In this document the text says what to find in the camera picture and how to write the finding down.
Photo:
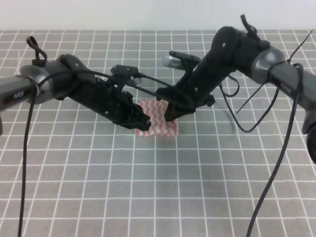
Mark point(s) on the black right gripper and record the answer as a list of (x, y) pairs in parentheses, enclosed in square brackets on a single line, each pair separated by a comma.
[(197, 86)]

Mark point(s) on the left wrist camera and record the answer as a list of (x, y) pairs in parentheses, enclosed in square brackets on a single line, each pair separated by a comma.
[(122, 74)]

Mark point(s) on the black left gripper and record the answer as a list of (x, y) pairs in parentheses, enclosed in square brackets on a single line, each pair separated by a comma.
[(105, 99)]

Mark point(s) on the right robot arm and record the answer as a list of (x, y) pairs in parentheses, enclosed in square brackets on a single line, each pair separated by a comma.
[(234, 50)]

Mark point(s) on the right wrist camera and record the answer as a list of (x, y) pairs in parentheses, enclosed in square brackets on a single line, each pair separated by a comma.
[(180, 61)]

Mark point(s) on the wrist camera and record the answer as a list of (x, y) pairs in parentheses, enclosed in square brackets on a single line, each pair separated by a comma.
[(180, 61), (122, 74)]

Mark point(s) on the pink wavy striped towel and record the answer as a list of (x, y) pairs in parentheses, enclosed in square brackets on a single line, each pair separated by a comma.
[(155, 109)]

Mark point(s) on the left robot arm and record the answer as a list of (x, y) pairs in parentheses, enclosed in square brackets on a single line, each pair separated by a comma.
[(67, 76)]

